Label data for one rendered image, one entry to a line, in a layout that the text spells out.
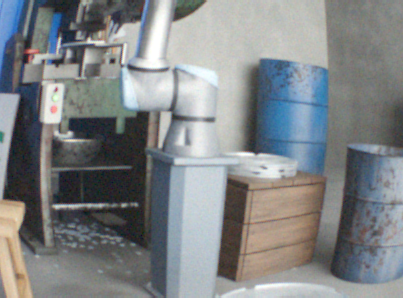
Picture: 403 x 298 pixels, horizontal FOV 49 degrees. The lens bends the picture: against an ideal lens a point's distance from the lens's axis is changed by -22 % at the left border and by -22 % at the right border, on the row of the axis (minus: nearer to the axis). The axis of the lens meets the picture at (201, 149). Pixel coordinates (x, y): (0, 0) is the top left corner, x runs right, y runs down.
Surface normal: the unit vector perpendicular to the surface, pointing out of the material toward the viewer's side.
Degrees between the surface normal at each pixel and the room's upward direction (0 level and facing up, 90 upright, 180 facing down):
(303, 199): 90
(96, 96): 90
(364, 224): 92
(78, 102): 90
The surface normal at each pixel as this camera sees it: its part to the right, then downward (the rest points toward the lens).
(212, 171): 0.48, 0.14
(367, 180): -0.74, 0.07
